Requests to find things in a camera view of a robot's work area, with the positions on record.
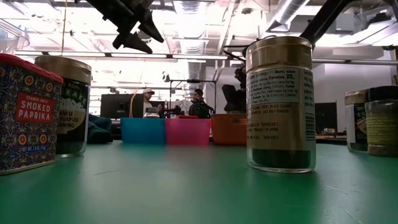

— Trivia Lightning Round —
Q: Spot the orange plastic bin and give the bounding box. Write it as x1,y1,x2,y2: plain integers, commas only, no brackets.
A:
211,113,248,146

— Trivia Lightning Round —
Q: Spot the pink plastic bin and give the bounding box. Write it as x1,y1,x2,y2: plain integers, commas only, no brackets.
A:
165,118,213,146

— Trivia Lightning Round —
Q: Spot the dark green cloth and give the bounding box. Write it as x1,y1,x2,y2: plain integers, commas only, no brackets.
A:
86,114,114,145

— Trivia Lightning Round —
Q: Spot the large smoked paprika tin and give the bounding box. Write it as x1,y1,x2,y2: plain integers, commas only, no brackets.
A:
0,53,65,175

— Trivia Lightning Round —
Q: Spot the black-lid jar yellow-green spice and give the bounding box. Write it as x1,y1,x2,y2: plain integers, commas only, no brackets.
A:
364,85,398,157

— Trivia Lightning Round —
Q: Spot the black computer monitor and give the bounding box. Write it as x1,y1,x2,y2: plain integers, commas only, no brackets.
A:
99,93,144,119

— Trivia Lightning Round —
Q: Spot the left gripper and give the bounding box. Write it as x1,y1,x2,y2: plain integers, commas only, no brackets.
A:
85,0,165,54

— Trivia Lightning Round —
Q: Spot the person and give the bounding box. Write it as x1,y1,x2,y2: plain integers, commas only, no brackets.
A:
188,88,215,119
142,88,155,118

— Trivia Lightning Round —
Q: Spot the green table mat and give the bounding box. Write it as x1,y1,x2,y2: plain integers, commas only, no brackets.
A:
0,139,398,224

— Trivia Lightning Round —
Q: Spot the furikake jar gold lid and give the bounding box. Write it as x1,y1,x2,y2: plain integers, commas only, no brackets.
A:
344,90,369,154
34,55,92,159
246,35,317,174

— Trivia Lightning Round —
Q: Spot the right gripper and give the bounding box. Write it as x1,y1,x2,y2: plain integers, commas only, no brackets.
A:
221,63,249,114

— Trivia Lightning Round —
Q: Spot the small clear glass jar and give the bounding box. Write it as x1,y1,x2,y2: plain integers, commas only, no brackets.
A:
143,106,161,119

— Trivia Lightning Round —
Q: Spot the yellow hanging cord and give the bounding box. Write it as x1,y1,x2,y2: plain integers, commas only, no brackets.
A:
60,0,68,58

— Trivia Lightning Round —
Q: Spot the blue plastic bin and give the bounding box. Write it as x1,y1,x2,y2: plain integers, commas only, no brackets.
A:
120,117,167,145

